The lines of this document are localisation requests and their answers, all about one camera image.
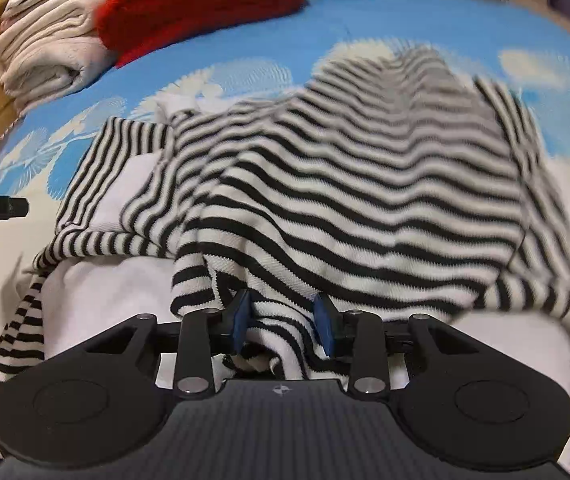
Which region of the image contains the black white striped garment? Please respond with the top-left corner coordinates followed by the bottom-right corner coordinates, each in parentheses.
top-left (0, 41), bottom-right (570, 480)

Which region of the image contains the cream folded blanket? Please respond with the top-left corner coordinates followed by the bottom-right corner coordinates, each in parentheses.
top-left (0, 0), bottom-right (114, 115)

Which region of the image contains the red fluffy folded blanket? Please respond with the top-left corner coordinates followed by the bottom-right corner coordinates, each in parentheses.
top-left (96, 0), bottom-right (305, 66)

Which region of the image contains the blue cream patterned bedspread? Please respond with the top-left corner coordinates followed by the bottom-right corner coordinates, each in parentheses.
top-left (0, 0), bottom-right (570, 461)

